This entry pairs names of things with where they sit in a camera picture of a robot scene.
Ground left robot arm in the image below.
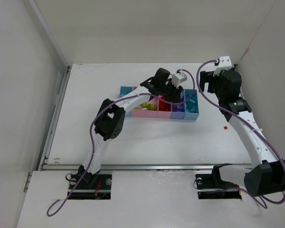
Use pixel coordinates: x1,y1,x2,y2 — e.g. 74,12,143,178
78,68,187,187

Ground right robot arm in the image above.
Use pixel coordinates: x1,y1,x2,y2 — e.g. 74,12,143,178
198,69,285,196

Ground purple legos in bin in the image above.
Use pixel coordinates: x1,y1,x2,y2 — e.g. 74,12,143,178
172,104,185,113

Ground red legos in bin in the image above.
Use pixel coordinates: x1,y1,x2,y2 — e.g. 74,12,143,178
158,96,171,112

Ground teal legos in bin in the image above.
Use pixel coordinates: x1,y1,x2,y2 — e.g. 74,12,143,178
186,96,197,113

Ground purple blue bin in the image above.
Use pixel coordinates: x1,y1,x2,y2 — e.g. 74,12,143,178
170,91,186,120

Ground large pink bin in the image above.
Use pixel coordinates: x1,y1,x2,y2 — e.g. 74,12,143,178
131,98,158,118

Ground left light blue bin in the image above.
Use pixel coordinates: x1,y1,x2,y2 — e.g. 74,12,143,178
119,86,133,117

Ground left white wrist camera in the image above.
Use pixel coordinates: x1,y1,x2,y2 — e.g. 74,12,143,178
171,72,187,87

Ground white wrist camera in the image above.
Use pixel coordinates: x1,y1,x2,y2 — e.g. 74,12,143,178
171,72,187,87
213,56,233,76

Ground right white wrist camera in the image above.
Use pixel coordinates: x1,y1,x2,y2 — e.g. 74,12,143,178
213,56,233,76

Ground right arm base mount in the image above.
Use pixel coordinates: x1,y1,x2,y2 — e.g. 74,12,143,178
193,163,242,200

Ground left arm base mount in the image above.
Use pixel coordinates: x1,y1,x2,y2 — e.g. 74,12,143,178
66,171,113,200

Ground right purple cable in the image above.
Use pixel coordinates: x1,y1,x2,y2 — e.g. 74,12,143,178
196,59,285,209

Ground purple cable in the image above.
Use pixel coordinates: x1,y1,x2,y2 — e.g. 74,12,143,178
196,59,285,209
47,68,197,217

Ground aluminium rail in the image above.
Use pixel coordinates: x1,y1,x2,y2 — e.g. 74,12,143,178
38,164,214,171

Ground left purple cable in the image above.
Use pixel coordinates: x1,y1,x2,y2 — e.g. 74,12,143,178
47,68,197,217

